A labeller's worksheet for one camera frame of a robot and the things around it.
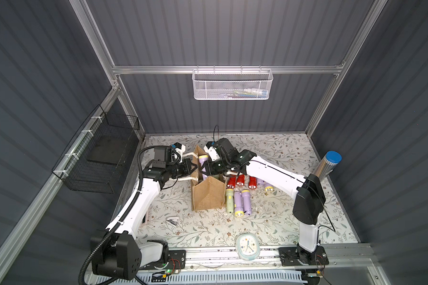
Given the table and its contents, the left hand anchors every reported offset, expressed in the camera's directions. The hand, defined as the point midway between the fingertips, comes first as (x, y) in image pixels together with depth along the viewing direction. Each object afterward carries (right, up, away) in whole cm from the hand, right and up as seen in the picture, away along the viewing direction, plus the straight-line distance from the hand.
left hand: (199, 167), depth 78 cm
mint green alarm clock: (+21, -33, -4) cm, 40 cm away
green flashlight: (+15, -17, +8) cm, 24 cm away
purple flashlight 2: (+19, -20, +7) cm, 28 cm away
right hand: (+2, -1, +2) cm, 3 cm away
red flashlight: (+16, -10, +16) cm, 24 cm away
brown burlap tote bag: (+5, -13, +6) cm, 15 cm away
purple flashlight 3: (+23, -18, +9) cm, 30 cm away
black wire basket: (-43, +2, -7) cm, 43 cm away
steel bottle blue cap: (+62, +3, +5) cm, 63 cm away
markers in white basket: (+24, +38, +14) cm, 47 cm away
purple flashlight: (+2, +4, 0) cm, 4 cm away
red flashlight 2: (+21, -8, +16) cm, 28 cm away
